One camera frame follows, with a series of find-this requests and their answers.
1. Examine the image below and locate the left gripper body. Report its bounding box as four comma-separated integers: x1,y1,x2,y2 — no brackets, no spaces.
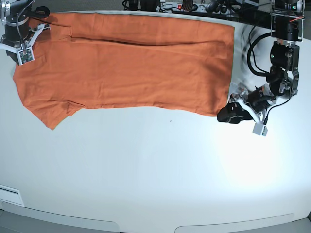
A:
229,84,277,123

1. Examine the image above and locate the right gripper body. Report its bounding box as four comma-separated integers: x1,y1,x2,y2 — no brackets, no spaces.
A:
0,20,50,52

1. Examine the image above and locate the orange T-shirt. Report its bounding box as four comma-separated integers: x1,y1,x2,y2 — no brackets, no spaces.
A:
13,13,235,129

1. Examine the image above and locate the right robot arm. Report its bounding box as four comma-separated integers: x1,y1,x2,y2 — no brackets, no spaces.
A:
0,0,50,49

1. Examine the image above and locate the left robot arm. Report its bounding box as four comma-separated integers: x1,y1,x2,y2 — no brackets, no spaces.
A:
217,0,305,125

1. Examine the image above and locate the white power strip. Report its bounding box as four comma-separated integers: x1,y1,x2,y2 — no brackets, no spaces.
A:
156,0,234,15

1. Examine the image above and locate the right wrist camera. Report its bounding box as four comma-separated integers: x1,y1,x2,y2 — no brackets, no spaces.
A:
17,47,35,66

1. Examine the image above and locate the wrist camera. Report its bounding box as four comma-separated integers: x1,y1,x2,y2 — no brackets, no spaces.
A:
17,47,35,66
253,123,268,136

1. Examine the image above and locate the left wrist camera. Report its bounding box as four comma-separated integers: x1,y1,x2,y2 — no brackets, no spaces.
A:
253,123,268,136

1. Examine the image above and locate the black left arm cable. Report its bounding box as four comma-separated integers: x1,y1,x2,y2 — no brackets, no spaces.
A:
246,24,275,77

